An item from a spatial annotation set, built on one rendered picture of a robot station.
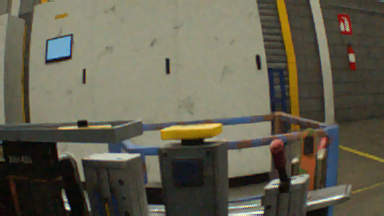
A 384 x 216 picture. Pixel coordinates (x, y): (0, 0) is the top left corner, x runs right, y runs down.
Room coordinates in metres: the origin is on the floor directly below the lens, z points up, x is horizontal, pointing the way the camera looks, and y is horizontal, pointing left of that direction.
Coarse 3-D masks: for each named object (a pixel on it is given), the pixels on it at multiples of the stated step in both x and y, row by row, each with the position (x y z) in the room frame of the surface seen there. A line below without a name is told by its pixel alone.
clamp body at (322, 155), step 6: (318, 150) 1.85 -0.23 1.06; (324, 150) 1.83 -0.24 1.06; (318, 156) 1.76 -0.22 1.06; (324, 156) 1.77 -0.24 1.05; (294, 162) 1.77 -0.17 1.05; (318, 162) 1.76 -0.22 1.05; (324, 162) 1.77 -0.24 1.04; (294, 168) 1.77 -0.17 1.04; (318, 168) 1.76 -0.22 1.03; (324, 168) 1.78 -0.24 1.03; (294, 174) 1.77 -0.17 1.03; (318, 174) 1.76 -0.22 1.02; (324, 174) 1.79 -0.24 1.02; (318, 180) 1.76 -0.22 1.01; (324, 180) 1.84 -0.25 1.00; (318, 186) 1.76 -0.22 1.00; (324, 186) 1.84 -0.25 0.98
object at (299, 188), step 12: (276, 180) 1.50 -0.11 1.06; (300, 180) 1.45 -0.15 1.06; (264, 192) 1.44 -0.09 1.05; (276, 192) 1.44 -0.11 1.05; (288, 192) 1.43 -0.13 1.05; (300, 192) 1.43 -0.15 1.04; (264, 204) 1.44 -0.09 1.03; (276, 204) 1.44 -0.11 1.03; (288, 204) 1.43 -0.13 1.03; (300, 204) 1.43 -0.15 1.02
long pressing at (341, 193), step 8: (312, 192) 1.68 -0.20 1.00; (320, 192) 1.66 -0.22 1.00; (328, 192) 1.63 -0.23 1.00; (336, 192) 1.60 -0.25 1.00; (344, 192) 1.58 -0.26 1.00; (64, 200) 1.75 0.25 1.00; (88, 200) 1.78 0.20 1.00; (256, 200) 1.73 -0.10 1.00; (312, 200) 1.58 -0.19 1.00; (320, 200) 1.54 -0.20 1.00; (328, 200) 1.53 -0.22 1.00; (336, 200) 1.53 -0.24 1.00; (344, 200) 1.53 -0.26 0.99; (152, 208) 1.72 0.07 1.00; (160, 208) 1.72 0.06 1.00; (232, 208) 1.68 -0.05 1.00; (240, 208) 1.67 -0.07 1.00; (248, 208) 1.63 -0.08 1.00; (256, 208) 1.62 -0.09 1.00; (312, 208) 1.54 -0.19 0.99
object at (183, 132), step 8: (168, 128) 1.32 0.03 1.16; (176, 128) 1.32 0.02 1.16; (184, 128) 1.31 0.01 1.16; (192, 128) 1.30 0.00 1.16; (200, 128) 1.30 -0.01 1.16; (208, 128) 1.30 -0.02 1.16; (216, 128) 1.32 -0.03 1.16; (168, 136) 1.31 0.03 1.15; (176, 136) 1.30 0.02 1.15; (184, 136) 1.30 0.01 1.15; (192, 136) 1.30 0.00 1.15; (200, 136) 1.30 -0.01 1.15; (208, 136) 1.30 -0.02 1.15; (184, 144) 1.32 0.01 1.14; (192, 144) 1.32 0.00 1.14; (200, 144) 1.32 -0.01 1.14
